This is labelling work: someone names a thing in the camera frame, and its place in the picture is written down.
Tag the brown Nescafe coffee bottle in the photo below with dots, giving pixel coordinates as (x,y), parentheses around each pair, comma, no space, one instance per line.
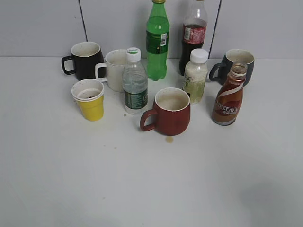
(229,98)

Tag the white ceramic mug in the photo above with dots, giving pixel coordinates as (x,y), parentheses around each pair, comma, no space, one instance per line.
(114,65)

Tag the green soda bottle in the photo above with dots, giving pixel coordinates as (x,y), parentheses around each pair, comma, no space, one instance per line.
(157,41)

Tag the cola bottle red label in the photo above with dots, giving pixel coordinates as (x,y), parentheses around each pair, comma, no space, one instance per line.
(193,33)

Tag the yellow paper cup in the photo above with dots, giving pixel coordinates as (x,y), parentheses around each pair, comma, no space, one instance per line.
(89,96)

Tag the dark grey ceramic mug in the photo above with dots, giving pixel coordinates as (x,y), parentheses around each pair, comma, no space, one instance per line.
(220,70)

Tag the pale juice bottle white cap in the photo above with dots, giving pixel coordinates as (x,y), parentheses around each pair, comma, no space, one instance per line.
(196,71)

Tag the clear water bottle white cap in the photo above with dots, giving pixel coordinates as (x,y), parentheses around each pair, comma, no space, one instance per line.
(135,82)

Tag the red ceramic mug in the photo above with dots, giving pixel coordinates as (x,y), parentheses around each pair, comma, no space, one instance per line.
(170,113)

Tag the black ceramic mug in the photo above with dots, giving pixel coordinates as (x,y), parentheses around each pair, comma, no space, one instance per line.
(85,56)

